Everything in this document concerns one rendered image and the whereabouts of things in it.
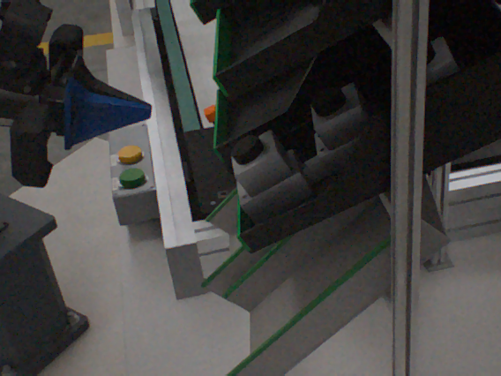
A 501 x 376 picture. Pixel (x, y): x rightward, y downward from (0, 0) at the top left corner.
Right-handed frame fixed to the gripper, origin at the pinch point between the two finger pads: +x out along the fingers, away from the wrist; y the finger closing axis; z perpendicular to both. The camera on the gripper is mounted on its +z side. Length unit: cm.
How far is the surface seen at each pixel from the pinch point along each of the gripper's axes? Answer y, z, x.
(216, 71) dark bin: -6.2, 8.0, 8.5
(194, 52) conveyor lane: 93, -40, 7
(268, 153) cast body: -3.1, -0.9, 14.1
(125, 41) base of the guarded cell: 115, -51, -10
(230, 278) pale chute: 7.2, -26.1, 13.9
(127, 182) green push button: 38, -36, -1
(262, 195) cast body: -3.9, -5.1, 14.2
